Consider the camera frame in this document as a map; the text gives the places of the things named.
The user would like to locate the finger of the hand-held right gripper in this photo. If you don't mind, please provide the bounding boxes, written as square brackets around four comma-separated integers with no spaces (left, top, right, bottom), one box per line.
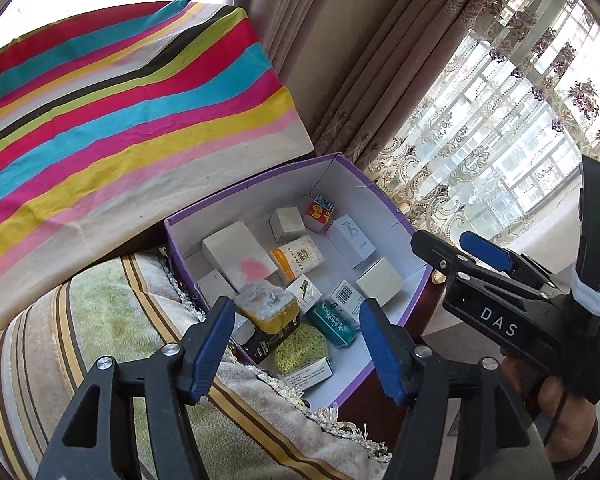
[411,230,546,297]
[459,231,556,286]

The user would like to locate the black and white box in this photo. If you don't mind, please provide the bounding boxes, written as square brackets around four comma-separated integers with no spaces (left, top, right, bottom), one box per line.
[239,319,301,366]

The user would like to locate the floral lace curtain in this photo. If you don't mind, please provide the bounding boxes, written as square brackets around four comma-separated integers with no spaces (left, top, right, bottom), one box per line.
[370,0,600,248]

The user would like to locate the large white text box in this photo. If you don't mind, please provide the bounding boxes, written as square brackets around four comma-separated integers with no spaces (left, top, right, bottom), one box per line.
[355,257,406,306]

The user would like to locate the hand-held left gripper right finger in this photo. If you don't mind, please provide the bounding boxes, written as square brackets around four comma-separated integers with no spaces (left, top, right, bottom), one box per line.
[359,297,546,480]

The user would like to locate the small silver box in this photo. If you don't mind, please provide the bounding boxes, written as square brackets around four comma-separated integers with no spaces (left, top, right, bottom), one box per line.
[232,312,256,346]

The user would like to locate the brown curtain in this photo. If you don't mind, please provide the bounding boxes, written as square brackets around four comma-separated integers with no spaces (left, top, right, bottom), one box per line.
[232,0,481,161]

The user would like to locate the beige striped plush blanket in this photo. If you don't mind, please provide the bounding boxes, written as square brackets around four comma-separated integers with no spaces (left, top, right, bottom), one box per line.
[0,252,396,480]

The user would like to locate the person's right hand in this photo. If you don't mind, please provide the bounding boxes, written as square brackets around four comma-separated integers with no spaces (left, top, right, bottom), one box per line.
[537,375,598,463]

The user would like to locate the green sponge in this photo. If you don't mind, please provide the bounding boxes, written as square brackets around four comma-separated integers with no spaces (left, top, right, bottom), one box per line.
[273,323,329,374]

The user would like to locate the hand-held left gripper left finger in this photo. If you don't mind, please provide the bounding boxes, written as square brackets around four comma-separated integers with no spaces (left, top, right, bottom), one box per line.
[35,296,236,480]

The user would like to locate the tall white box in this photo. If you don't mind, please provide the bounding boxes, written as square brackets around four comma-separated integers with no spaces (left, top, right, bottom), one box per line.
[202,221,279,294]

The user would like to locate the white and gold box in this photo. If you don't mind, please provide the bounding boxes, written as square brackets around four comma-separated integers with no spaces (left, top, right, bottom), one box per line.
[284,275,324,314]

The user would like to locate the teal box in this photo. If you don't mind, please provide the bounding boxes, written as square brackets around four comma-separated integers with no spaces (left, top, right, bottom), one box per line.
[309,300,359,346]

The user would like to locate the colourful striped cloth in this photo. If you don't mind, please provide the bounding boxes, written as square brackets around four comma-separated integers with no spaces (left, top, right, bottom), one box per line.
[0,0,315,331]

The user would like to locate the purple cardboard box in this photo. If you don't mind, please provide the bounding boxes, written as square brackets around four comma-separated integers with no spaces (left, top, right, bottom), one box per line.
[163,152,434,411]

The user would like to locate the silver foil box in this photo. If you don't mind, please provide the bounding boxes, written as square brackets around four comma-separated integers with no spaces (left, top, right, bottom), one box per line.
[269,207,306,244]

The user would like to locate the silver white logo box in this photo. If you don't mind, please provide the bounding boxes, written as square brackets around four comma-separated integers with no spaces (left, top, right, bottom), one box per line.
[325,214,376,269]

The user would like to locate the yellow sponge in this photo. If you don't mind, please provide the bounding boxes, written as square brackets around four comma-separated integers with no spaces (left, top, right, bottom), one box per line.
[233,280,300,334]

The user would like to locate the plain white box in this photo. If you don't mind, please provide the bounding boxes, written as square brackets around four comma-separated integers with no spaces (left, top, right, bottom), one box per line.
[197,269,239,311]

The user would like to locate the white box red figure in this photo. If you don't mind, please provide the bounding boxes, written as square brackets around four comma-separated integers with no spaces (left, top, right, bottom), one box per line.
[327,280,366,319]

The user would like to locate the red and blue box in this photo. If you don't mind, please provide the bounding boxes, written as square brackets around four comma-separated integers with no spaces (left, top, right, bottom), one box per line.
[303,195,335,234]

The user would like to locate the orange and white box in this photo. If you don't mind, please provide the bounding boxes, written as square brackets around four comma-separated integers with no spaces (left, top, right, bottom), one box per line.
[271,235,326,284]

